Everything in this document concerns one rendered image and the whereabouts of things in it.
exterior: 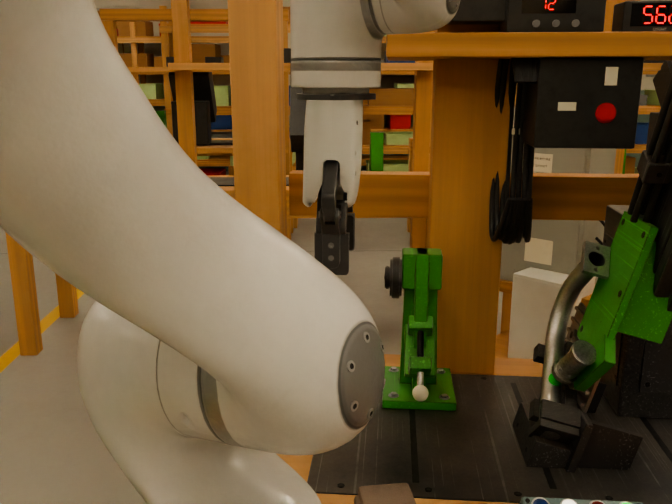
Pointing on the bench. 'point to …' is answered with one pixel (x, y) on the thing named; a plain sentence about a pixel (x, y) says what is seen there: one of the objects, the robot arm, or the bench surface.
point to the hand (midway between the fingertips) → (336, 252)
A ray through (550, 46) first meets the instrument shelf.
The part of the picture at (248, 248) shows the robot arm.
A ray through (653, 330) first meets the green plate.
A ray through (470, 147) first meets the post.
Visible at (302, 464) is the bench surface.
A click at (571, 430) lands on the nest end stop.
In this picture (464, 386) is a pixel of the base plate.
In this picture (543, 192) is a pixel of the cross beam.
